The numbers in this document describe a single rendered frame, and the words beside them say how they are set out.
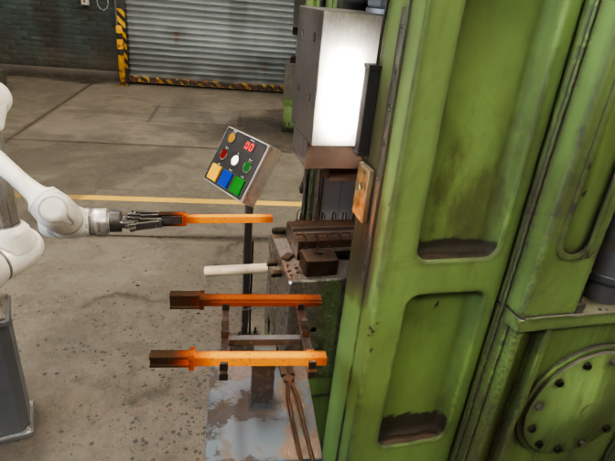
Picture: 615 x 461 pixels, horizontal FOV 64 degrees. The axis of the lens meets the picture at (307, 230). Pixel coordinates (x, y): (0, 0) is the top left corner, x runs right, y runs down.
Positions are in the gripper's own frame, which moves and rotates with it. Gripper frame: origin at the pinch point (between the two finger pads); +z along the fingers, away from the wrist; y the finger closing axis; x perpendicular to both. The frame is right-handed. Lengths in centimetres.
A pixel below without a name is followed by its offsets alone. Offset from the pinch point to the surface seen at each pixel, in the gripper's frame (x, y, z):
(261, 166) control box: 4, -41, 38
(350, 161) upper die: 22, 7, 60
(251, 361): -5, 70, 18
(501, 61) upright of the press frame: 61, 41, 87
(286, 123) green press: -97, -505, 152
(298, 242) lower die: -8.2, 7.4, 44.0
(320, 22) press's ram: 66, 10, 45
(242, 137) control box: 11, -60, 32
